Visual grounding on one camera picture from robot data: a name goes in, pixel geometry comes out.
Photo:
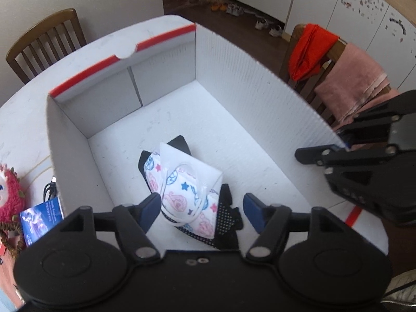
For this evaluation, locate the white cabinet with stickers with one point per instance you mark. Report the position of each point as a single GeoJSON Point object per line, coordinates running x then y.
{"type": "Point", "coordinates": [357, 22]}

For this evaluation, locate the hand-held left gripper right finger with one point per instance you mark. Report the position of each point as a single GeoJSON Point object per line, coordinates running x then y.
{"type": "Point", "coordinates": [253, 206]}

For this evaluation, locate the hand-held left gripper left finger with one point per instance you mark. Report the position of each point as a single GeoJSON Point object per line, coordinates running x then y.
{"type": "Point", "coordinates": [152, 206]}

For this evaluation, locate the black polka-dot cloth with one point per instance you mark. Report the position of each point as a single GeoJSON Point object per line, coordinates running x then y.
{"type": "Point", "coordinates": [229, 221]}

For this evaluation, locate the pink towel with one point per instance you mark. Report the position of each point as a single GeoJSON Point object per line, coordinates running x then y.
{"type": "Point", "coordinates": [347, 78]}

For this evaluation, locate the white box with red trim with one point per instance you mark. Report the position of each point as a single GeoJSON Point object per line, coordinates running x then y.
{"type": "Point", "coordinates": [234, 117]}

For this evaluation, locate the white sneaker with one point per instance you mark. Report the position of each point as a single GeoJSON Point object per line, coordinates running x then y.
{"type": "Point", "coordinates": [261, 23]}
{"type": "Point", "coordinates": [276, 31]}
{"type": "Point", "coordinates": [235, 9]}

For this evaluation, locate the orange slipper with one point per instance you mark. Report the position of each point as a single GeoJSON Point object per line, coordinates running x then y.
{"type": "Point", "coordinates": [215, 6]}
{"type": "Point", "coordinates": [223, 6]}

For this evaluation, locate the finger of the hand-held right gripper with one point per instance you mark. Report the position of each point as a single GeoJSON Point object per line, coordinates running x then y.
{"type": "Point", "coordinates": [325, 156]}
{"type": "Point", "coordinates": [373, 120]}

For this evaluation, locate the wooden chair with draped cloths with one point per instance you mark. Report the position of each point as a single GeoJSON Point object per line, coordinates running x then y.
{"type": "Point", "coordinates": [334, 50]}

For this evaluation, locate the red cloth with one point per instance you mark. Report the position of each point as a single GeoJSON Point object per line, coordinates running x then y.
{"type": "Point", "coordinates": [308, 52]}

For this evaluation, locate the wooden slatted chair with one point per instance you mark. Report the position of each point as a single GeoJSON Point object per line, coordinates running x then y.
{"type": "Point", "coordinates": [42, 22]}

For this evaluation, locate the grey patterned clothing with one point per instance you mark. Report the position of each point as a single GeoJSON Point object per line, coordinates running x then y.
{"type": "Point", "coordinates": [401, 292]}

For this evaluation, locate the pink plush toy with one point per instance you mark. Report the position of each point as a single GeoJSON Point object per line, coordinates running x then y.
{"type": "Point", "coordinates": [9, 195]}

